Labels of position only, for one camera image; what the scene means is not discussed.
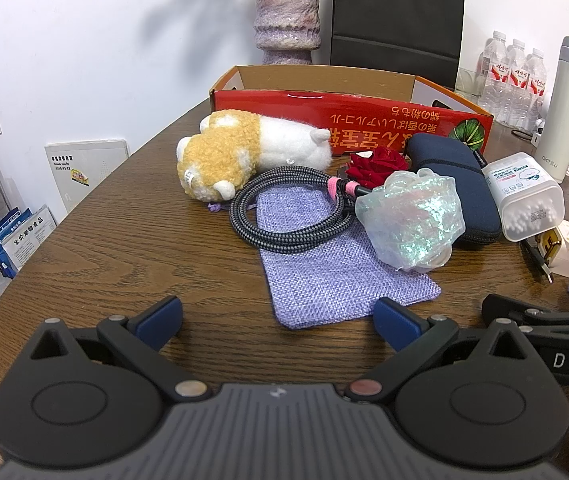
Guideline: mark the cotton swab box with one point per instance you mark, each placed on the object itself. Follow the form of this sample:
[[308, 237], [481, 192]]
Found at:
[[524, 195]]

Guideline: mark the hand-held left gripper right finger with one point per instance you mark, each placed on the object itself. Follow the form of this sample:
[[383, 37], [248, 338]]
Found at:
[[393, 318]]

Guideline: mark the red cardboard box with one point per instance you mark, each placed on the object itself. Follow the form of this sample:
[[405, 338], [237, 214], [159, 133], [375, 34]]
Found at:
[[344, 110]]

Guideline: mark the navy zip case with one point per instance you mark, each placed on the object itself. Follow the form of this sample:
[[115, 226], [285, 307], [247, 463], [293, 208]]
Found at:
[[469, 195]]

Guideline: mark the black paper bag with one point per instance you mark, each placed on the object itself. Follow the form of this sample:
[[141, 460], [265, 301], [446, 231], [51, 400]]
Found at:
[[394, 25]]

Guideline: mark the blue white packets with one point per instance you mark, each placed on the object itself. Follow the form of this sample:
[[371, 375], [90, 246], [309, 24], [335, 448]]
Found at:
[[19, 240]]

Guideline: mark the purple woven pouch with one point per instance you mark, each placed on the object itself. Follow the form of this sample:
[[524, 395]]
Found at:
[[329, 280]]

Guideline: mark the white thermos bottle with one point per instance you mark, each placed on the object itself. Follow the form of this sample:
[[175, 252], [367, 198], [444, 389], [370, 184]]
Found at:
[[562, 110]]

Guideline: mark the red artificial rose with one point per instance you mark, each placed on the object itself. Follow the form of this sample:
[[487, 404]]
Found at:
[[377, 165]]

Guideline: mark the yellow white plush dog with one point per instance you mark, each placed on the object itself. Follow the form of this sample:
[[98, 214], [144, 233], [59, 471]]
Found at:
[[244, 150]]

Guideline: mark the purple ceramic vase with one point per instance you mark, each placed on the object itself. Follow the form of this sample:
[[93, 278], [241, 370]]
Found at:
[[288, 20]]

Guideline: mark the wooden desktop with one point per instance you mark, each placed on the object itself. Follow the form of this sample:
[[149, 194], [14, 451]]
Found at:
[[164, 260]]

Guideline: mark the pack of water bottles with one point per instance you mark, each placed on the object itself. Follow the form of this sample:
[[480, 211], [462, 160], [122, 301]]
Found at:
[[512, 85]]

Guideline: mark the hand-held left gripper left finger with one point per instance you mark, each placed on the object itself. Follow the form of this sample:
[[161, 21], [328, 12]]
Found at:
[[160, 316]]

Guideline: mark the white wall panel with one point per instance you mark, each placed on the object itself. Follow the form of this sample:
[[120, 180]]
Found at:
[[89, 175]]

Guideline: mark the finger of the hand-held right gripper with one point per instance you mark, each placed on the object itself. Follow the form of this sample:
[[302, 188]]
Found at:
[[524, 312]]

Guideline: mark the iridescent bath puff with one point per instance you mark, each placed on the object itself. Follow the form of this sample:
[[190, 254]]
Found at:
[[409, 220]]

